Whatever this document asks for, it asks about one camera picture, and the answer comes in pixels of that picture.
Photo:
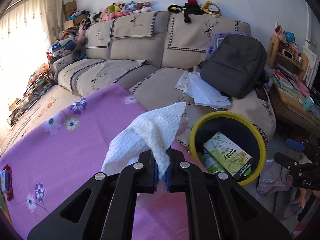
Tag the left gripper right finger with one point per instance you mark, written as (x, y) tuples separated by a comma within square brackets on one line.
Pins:
[(217, 206)]

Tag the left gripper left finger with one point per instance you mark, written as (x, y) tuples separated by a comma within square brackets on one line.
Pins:
[(102, 208)]

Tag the green Pocky box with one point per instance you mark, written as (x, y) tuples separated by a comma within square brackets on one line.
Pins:
[(229, 155)]

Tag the white paper towel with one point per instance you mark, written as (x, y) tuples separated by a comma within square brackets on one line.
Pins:
[(154, 130)]

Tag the green white juice bottle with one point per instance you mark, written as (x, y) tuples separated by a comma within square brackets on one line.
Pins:
[(210, 163)]

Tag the yellow rimmed trash bin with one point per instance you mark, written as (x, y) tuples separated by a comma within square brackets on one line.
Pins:
[(237, 128)]

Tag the purple floral tablecloth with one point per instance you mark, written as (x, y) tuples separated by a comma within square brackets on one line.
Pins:
[(55, 159)]

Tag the blue tissue pack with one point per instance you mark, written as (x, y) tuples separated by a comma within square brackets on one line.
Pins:
[(5, 181)]

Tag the wooden side shelf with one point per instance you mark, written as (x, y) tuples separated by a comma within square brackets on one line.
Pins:
[(290, 97)]

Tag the white papers on sofa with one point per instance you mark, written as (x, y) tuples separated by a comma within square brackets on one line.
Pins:
[(201, 92)]

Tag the dark grey backpack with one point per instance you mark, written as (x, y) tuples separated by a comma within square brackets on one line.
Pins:
[(233, 64)]

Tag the beige sectional sofa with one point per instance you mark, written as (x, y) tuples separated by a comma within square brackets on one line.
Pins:
[(148, 52)]

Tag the yellow plush toy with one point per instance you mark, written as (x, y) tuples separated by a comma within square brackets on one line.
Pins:
[(211, 8)]

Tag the sheer window curtain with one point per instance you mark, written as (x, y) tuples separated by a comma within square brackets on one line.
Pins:
[(27, 30)]

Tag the black plush toy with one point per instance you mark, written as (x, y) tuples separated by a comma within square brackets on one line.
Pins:
[(191, 7)]

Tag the pile of plush toys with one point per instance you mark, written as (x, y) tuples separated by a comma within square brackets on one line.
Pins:
[(123, 9)]

